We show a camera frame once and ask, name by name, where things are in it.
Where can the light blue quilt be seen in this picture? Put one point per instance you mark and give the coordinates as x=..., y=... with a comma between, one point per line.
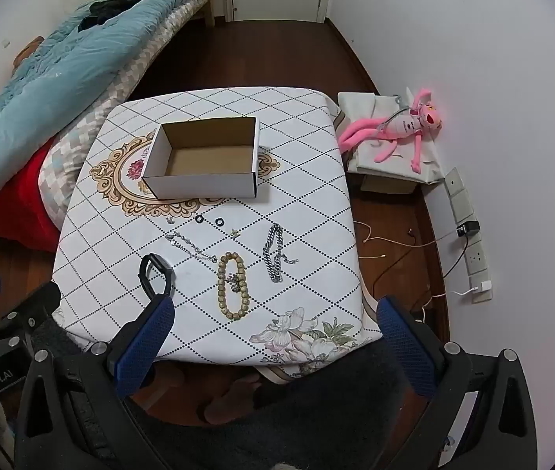
x=62, y=78

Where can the black clothing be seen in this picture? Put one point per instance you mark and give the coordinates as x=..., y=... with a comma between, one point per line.
x=115, y=0

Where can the wooden bed leg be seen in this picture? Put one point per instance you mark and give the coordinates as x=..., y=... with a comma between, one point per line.
x=208, y=10

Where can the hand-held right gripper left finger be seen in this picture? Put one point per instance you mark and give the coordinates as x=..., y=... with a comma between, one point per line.
x=142, y=352

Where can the pink plush toy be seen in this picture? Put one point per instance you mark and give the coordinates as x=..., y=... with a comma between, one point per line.
x=402, y=127

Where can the red blanket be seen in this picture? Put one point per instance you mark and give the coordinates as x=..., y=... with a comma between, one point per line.
x=8, y=215

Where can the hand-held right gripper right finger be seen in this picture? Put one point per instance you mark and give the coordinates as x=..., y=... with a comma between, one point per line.
x=407, y=352

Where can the brown cardboard box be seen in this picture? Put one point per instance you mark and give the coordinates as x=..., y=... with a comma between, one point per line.
x=385, y=185

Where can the person's bare foot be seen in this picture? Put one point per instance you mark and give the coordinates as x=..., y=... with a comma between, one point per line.
x=228, y=401

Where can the black charger plug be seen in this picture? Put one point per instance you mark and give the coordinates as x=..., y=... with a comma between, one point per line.
x=468, y=229

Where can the person's dark grey trousers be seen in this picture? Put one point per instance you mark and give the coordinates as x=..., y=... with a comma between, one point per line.
x=282, y=426

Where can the black wristband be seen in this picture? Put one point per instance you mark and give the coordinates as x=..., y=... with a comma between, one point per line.
x=145, y=262

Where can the white charger plug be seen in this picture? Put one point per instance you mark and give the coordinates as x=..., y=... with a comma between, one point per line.
x=483, y=287

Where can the grey checkered bed sheet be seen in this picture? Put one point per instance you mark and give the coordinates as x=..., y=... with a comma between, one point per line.
x=76, y=147

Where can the diamond pattern floral tablecloth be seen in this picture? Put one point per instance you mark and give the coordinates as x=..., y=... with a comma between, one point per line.
x=297, y=166

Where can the white cloth covered box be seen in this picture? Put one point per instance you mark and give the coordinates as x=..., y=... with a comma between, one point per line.
x=355, y=107

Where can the brown pillow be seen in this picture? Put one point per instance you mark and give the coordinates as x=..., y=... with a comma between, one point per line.
x=27, y=51

